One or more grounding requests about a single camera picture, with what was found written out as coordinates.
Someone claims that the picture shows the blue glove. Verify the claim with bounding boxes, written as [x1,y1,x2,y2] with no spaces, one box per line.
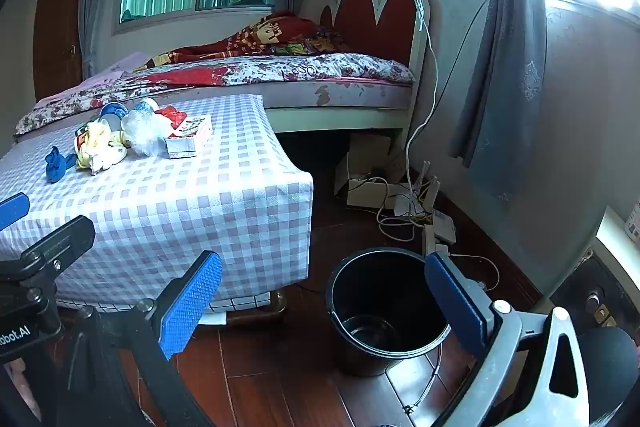
[44,145,79,184]

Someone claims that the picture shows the pink bed sheet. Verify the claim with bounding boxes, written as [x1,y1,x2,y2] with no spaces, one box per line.
[35,52,147,108]

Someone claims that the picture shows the long white cable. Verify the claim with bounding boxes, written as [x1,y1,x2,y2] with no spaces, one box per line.
[404,0,442,228]

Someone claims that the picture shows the red plastic bag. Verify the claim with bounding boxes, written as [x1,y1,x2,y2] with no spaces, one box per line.
[157,105,189,134]

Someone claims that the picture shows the thin white floor cable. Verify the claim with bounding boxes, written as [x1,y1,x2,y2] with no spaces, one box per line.
[446,254,501,294]

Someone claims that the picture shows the clear plastic bag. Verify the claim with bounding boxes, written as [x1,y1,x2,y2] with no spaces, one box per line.
[121,109,174,157]

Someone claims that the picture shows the thin black cable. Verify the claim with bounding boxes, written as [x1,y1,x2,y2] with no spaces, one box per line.
[434,0,492,124]

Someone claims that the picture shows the open cardboard box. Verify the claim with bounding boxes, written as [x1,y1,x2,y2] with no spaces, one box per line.
[333,132,402,208]

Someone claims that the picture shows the wooden table leg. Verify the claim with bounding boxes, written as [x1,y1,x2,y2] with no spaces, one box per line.
[225,287,289,324]

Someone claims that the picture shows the black box with knob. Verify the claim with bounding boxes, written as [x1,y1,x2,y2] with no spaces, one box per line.
[554,251,640,338]

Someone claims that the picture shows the brown wooden door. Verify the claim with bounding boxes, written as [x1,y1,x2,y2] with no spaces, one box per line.
[32,0,94,104]

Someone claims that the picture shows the coiled white cable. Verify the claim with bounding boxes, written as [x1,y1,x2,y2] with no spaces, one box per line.
[376,177,432,244]

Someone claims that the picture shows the red printed blanket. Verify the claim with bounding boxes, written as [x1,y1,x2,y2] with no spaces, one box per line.
[134,10,351,68]

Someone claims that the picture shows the white side cabinet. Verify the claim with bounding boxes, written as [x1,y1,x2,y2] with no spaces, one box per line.
[594,204,640,260]

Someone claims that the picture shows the bed with purple mattress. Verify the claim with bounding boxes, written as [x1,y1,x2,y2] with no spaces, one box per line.
[12,52,431,144]

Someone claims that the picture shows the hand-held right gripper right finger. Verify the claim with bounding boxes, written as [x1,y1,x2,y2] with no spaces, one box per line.
[424,251,597,427]

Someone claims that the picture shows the small grey box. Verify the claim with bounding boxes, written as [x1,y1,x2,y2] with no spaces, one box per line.
[163,134,199,159]

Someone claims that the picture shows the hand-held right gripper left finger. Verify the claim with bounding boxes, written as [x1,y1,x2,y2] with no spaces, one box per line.
[62,250,224,427]

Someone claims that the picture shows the red heart-shaped headboard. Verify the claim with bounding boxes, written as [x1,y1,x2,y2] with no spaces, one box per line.
[320,0,431,138]

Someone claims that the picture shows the white red packet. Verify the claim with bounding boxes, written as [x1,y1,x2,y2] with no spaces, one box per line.
[167,114,214,144]

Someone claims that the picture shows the purple checked tablecloth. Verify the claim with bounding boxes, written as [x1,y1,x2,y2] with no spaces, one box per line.
[0,94,315,314]

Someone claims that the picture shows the yellow white cloth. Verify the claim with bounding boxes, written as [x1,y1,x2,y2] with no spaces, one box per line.
[75,120,132,176]

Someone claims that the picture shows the floral quilt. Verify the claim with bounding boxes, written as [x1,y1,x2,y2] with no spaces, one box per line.
[15,53,417,134]

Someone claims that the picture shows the white adapter box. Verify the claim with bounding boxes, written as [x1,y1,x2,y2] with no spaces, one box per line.
[431,209,456,243]

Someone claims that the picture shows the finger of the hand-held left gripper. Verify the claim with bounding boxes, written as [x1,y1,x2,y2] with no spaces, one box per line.
[22,215,96,277]
[0,193,31,231]

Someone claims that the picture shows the large grey curtain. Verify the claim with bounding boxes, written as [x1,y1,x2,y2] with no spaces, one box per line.
[451,0,549,204]

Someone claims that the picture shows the plain blue paper cup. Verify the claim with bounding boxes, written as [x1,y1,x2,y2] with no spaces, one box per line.
[98,101,129,132]

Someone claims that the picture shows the black plastic bucket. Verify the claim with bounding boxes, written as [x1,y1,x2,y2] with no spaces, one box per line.
[325,247,454,414]

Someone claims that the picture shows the white power strip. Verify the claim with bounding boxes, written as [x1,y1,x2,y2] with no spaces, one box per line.
[422,225,452,261]

